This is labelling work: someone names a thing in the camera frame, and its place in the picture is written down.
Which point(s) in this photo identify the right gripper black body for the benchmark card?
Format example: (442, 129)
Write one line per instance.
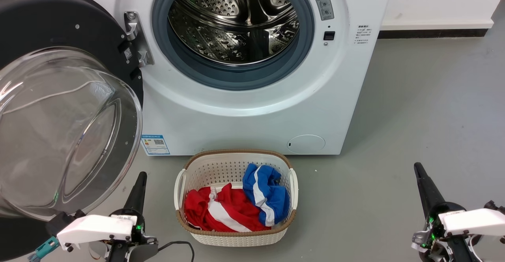
(434, 224)

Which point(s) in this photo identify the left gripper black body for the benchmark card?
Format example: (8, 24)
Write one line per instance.
(140, 230)

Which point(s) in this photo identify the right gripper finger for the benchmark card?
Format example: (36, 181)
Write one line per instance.
(434, 195)
(424, 197)

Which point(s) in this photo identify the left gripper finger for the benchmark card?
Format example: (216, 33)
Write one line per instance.
(141, 203)
(134, 199)

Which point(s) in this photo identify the black round glass washer door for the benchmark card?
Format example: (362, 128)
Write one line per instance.
(39, 17)

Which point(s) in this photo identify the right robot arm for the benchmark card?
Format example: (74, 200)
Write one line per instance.
(465, 252)

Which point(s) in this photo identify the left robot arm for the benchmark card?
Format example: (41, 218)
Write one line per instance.
(142, 252)

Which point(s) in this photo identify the white front-load washing machine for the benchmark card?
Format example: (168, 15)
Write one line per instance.
(236, 128)

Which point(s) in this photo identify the metal door hinge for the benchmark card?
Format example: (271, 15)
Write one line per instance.
(132, 27)

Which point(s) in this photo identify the black door lock slot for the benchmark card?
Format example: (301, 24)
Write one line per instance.
(329, 36)

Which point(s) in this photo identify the blue energy label sticker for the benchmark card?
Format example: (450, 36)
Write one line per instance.
(155, 145)

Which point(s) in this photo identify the red white-striped garment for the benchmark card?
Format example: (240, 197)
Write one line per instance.
(236, 210)

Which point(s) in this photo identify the white perforated laundry basket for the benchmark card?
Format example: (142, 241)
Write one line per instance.
(236, 238)

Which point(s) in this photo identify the round white filter cover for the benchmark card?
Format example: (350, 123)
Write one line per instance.
(306, 144)

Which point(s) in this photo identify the blue white-striped garment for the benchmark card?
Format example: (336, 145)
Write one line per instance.
(272, 199)

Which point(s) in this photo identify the grey warning sticker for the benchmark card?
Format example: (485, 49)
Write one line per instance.
(322, 1)

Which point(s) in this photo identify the right white wrist camera housing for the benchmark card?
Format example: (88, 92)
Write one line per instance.
(473, 220)

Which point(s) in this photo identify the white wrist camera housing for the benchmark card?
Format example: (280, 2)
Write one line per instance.
(473, 220)
(94, 228)

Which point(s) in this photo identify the left white wrist camera housing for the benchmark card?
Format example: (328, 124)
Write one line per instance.
(94, 228)

